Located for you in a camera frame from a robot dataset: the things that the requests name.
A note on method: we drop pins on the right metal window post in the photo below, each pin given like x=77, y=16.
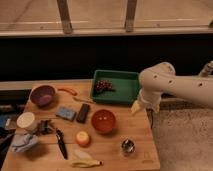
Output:
x=130, y=15

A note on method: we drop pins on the red bowl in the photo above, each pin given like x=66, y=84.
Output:
x=103, y=121

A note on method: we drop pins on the blue white cloth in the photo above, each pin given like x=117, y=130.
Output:
x=23, y=142

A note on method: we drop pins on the metal window post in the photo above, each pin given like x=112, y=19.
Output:
x=64, y=16
x=130, y=15

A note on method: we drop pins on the dark grape bunch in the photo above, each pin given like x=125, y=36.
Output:
x=103, y=85

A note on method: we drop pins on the purple bowl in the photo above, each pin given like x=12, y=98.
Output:
x=42, y=95

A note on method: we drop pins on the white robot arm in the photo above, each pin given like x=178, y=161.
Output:
x=161, y=78

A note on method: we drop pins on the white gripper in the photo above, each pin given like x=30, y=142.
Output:
x=146, y=100

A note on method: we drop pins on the black eraser block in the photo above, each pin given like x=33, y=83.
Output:
x=82, y=115

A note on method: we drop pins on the red yellow apple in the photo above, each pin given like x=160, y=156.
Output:
x=82, y=138

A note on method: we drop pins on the yellow banana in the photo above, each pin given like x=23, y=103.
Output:
x=85, y=163

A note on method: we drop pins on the black binder clip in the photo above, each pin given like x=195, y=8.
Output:
x=45, y=127

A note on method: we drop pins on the white cup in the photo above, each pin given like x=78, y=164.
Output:
x=27, y=121

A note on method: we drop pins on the shiny metal cup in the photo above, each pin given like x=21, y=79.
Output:
x=128, y=147

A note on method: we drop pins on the left metal window post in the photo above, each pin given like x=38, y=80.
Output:
x=64, y=16

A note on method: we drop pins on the green plastic tray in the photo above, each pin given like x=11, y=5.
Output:
x=125, y=87

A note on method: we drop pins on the orange carrot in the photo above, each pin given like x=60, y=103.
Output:
x=68, y=90

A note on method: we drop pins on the blue sponge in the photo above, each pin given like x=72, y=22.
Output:
x=66, y=113

